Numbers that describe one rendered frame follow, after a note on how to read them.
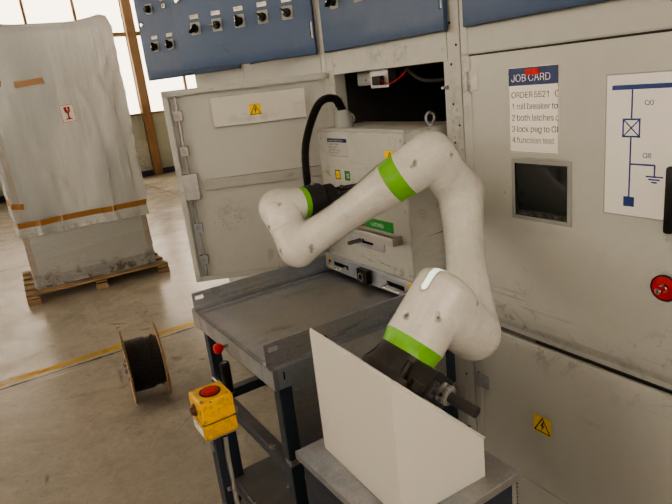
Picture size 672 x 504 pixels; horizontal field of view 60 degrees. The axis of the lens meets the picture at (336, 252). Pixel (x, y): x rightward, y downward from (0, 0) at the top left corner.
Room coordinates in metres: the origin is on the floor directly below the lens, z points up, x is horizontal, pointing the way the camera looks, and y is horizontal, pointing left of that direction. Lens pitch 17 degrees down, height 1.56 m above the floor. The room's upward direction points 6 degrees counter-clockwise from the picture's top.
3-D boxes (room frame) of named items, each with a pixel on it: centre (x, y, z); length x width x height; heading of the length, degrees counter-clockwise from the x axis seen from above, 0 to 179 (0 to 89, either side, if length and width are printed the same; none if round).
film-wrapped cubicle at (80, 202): (5.31, 2.31, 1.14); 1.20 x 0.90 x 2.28; 118
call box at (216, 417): (1.20, 0.33, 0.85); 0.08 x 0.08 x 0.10; 31
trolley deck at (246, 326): (1.80, 0.07, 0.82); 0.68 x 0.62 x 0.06; 121
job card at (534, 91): (1.44, -0.52, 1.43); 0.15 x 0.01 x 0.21; 31
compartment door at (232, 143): (2.26, 0.26, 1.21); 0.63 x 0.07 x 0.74; 95
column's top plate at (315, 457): (1.08, -0.09, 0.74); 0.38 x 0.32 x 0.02; 32
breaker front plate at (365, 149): (1.91, -0.10, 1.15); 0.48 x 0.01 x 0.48; 31
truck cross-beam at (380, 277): (1.91, -0.12, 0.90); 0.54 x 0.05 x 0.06; 31
